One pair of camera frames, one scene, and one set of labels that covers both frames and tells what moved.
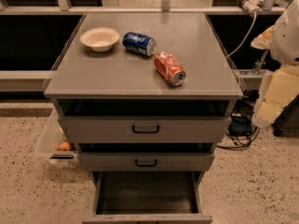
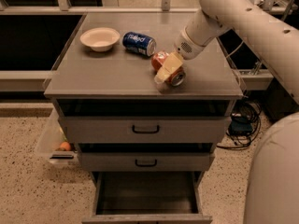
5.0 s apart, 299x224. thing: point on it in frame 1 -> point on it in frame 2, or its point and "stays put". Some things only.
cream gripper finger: [278, 90] -> [171, 63]
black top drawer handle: [145, 131] stays put
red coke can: [169, 68] stays put
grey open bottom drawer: [148, 197] stays put
